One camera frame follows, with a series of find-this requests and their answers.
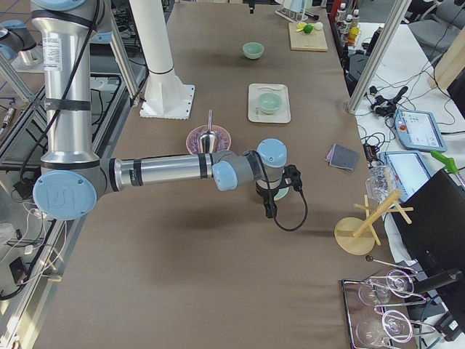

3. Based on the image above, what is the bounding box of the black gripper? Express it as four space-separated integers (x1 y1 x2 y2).
256 164 302 218

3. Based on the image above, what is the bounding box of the green bowl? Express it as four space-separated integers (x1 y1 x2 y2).
242 41 264 60
257 92 283 115
274 187 289 201

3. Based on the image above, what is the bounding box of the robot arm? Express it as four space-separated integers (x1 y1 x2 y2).
31 1 302 220

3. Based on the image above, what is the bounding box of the wooden cutting board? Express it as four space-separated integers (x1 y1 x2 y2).
288 23 328 52

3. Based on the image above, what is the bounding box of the pink bowl with ice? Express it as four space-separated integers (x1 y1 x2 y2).
186 124 232 154

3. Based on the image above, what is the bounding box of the grey purple folded cloth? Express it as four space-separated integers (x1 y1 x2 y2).
325 143 360 172

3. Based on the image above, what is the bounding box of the wooden mug tree stand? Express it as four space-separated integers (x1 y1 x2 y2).
334 166 413 255

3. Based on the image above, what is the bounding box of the cream rabbit serving tray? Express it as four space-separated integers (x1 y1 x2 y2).
248 84 291 124

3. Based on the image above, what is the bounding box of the green bowl on tray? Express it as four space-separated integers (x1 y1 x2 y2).
257 92 283 115

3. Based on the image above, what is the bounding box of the wine glass upper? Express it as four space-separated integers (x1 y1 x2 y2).
358 269 413 306

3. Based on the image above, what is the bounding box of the wine glass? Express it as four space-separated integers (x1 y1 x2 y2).
358 269 413 306
355 310 413 348

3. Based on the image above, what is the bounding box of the blue teach pendant tablet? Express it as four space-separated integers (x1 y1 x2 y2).
394 108 448 153

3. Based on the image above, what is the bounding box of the black monitor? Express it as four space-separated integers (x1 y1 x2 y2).
392 169 465 310

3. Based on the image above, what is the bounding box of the wine glass lower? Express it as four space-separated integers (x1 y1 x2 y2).
355 310 413 348

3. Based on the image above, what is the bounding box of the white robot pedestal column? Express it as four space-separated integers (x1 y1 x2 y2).
129 0 174 84

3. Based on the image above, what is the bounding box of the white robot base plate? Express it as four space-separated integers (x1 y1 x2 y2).
139 81 195 120

